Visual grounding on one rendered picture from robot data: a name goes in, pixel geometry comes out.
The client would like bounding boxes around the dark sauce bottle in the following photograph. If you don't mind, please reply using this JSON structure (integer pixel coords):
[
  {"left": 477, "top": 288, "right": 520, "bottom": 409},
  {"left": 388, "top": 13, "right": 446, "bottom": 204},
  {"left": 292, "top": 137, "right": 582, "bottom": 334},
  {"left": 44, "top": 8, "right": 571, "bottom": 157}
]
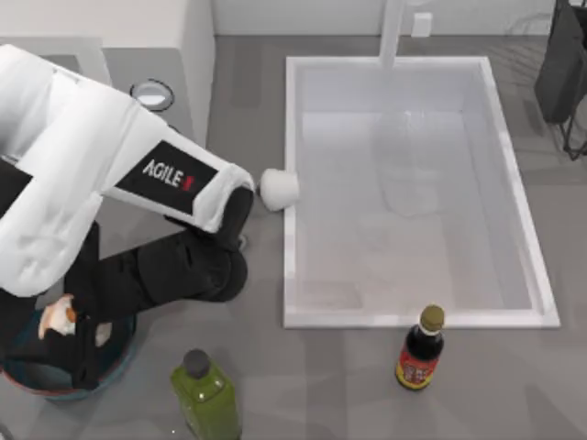
[{"left": 394, "top": 303, "right": 448, "bottom": 392}]

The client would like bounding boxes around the clear plastic bottle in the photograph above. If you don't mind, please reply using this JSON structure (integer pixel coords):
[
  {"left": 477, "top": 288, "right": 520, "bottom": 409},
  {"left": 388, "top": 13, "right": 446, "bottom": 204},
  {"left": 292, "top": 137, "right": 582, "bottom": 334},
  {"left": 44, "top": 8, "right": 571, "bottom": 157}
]
[{"left": 369, "top": 108, "right": 445, "bottom": 217}]

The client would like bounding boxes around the grey metal ring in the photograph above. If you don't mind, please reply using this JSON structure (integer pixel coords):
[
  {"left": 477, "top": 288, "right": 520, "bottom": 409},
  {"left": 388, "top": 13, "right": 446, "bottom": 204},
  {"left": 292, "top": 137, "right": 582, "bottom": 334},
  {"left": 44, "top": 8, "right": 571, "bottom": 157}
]
[{"left": 129, "top": 79, "right": 175, "bottom": 112}]

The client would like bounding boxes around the white tap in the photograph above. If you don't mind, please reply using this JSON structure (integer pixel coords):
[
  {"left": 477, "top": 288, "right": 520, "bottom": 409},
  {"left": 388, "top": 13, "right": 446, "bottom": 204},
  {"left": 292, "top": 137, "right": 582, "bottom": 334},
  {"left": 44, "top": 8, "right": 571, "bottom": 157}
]
[{"left": 377, "top": 0, "right": 405, "bottom": 71}]

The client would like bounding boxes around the blue round bin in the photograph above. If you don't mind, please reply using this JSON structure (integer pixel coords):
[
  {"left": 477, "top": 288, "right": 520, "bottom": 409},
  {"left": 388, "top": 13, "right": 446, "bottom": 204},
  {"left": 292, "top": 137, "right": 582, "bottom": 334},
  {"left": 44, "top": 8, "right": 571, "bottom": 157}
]
[{"left": 0, "top": 292, "right": 138, "bottom": 404}]

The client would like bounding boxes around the white cup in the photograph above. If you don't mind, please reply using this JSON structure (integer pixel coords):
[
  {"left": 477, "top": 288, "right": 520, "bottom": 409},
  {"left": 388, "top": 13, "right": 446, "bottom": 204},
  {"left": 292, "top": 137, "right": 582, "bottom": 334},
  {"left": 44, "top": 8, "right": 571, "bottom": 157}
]
[{"left": 258, "top": 168, "right": 302, "bottom": 214}]

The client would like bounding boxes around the white sink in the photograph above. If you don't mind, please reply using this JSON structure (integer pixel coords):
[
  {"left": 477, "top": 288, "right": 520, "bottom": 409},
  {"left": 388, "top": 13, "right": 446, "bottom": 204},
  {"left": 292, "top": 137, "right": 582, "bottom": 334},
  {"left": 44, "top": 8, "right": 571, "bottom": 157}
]
[{"left": 281, "top": 55, "right": 562, "bottom": 331}]

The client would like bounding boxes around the green bottle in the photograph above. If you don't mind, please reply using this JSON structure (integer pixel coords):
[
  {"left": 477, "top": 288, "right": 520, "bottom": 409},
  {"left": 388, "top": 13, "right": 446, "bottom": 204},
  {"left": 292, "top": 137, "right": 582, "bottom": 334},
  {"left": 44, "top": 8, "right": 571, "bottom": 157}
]
[{"left": 170, "top": 348, "right": 244, "bottom": 440}]

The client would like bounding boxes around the white wall socket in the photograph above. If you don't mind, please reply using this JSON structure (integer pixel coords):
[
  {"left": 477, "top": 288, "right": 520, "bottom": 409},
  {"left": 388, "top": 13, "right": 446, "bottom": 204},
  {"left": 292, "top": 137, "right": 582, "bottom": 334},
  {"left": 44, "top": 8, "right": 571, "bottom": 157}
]
[{"left": 411, "top": 12, "right": 434, "bottom": 39}]

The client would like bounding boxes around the white and orange item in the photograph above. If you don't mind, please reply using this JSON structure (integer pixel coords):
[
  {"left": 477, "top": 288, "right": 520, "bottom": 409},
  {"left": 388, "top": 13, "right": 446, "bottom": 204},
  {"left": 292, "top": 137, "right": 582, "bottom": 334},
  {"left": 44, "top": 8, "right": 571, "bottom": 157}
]
[{"left": 38, "top": 294, "right": 78, "bottom": 339}]

